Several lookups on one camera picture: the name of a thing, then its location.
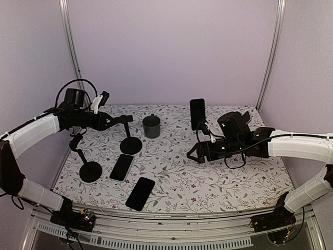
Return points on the aluminium frame post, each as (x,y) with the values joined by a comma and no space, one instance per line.
(279,19)
(65,16)

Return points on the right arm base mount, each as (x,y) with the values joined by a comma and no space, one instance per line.
(279,217)

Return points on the black phone front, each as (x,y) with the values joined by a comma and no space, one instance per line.
(140,193)

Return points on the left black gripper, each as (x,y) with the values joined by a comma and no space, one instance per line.
(101,124)

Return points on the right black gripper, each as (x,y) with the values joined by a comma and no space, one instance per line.
(200,146)

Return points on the right aluminium frame post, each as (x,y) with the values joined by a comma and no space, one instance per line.
(279,19)

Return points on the black round-base stand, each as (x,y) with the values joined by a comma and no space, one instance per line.
(130,145)
(90,171)

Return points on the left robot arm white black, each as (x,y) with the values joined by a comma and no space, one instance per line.
(63,116)

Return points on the dark grey mug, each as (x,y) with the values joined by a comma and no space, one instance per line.
(151,126)

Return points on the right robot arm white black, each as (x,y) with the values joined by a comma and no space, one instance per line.
(265,142)

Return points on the front aluminium rail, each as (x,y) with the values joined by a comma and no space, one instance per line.
(122,229)

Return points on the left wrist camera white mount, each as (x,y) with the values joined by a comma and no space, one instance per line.
(99,101)

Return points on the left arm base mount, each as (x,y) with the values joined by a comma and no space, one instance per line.
(81,220)

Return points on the phone with white case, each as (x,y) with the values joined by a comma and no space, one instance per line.
(121,167)

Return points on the white folding phone stand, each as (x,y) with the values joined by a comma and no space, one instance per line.
(203,126)

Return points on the phone with blue case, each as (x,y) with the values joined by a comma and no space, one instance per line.
(197,112)

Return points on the left aluminium frame post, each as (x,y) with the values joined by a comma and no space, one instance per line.
(65,16)

